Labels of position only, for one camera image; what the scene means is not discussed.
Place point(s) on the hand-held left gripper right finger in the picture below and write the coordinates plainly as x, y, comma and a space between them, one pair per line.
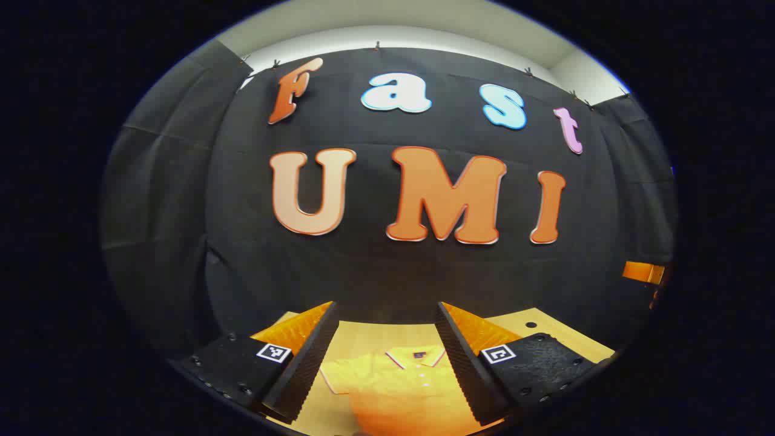
463, 363

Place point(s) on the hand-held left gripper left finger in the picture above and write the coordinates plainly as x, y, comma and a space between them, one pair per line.
309, 357

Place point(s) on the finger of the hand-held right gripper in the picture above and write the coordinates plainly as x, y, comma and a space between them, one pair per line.
642, 272

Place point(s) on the orange T-shirt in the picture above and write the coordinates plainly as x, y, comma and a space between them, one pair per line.
393, 393

